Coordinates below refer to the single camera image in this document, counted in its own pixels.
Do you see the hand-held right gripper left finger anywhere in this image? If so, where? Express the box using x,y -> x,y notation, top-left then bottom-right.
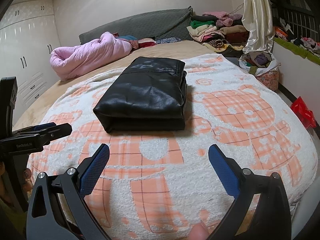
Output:
26,144 -> 112,240

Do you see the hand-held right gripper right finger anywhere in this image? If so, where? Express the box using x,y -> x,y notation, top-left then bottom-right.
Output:
208,144 -> 292,240

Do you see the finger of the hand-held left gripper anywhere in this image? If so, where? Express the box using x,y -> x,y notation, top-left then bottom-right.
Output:
14,122 -> 57,134
37,123 -> 73,143

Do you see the black leather jacket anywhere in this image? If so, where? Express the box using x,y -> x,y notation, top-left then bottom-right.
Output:
93,56 -> 188,133

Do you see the white bag of clothes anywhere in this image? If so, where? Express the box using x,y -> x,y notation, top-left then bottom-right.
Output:
239,52 -> 279,77

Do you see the pile of folded clothes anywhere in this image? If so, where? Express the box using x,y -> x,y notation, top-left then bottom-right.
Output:
187,11 -> 250,55

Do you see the heap of colourful clothes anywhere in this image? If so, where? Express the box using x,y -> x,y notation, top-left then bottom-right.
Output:
274,17 -> 320,58

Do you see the person's right hand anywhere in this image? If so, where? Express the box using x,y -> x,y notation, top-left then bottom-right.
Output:
191,222 -> 209,240

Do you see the beige plush bed cover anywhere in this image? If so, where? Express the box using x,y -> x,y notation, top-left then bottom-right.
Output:
11,40 -> 215,130

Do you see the white orange bear-print blanket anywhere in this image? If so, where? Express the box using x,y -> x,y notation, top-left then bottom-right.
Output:
26,54 -> 313,240

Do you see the green clothing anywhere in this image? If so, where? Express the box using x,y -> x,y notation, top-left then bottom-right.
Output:
0,197 -> 28,240

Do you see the pink quilt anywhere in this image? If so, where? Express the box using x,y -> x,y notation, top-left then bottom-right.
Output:
49,32 -> 133,82

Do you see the white wardrobe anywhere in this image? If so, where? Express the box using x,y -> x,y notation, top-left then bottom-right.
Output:
0,0 -> 60,120

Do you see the red packet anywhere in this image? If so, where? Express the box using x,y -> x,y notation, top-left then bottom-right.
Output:
290,96 -> 317,128

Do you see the floral fabric basket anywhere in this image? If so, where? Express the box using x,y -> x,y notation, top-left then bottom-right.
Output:
255,69 -> 280,92

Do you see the teal cloth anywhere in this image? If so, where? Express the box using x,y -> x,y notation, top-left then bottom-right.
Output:
117,35 -> 139,43

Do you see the red cloth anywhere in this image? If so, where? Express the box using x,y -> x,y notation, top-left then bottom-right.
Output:
137,38 -> 157,48

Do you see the blue floral pillow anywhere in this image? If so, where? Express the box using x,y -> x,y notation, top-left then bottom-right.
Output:
155,37 -> 181,45

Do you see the grey headboard cushion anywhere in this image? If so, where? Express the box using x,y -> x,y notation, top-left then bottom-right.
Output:
79,6 -> 193,46

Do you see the green ledge cover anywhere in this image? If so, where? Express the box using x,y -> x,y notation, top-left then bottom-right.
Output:
274,37 -> 320,65

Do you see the cream satin curtain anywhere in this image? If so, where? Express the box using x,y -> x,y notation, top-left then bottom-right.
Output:
241,0 -> 275,54

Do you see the black window grille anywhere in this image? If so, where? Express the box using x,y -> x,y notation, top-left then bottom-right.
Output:
271,5 -> 320,43

